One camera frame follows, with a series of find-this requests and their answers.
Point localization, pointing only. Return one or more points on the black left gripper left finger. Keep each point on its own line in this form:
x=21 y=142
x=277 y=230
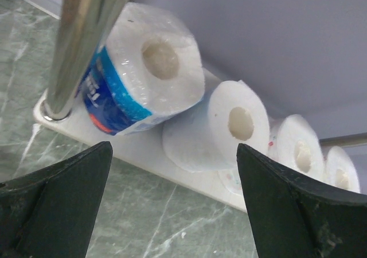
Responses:
x=52 y=212

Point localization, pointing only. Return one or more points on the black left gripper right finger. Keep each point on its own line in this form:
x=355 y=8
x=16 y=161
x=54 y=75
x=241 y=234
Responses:
x=293 y=215

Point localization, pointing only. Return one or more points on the plain white paper roll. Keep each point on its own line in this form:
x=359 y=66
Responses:
x=206 y=137

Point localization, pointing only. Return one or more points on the white roll blue wrapper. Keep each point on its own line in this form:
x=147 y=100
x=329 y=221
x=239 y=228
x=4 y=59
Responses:
x=148 y=71

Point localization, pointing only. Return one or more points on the white roll red dots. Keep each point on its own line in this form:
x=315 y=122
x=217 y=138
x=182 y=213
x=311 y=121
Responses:
x=295 y=144

